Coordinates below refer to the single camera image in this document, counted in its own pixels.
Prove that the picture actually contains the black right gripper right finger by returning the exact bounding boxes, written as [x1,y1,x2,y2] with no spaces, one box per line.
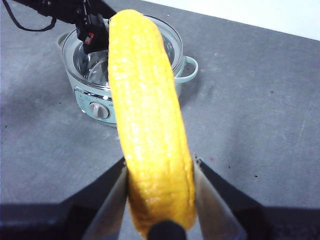
[193,154,320,240]

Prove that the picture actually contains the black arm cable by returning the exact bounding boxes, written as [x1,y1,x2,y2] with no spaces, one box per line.
[3,0,58,32]

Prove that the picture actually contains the sage green electric pot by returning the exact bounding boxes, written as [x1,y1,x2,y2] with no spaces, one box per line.
[56,14,200,128]

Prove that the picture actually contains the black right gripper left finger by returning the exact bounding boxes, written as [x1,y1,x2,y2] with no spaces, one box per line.
[0,157,130,240]

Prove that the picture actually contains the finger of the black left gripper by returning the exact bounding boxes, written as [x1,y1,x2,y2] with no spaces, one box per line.
[76,13,110,54]

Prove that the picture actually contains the yellow corn cob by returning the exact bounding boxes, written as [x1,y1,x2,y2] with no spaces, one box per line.
[107,9,197,237]

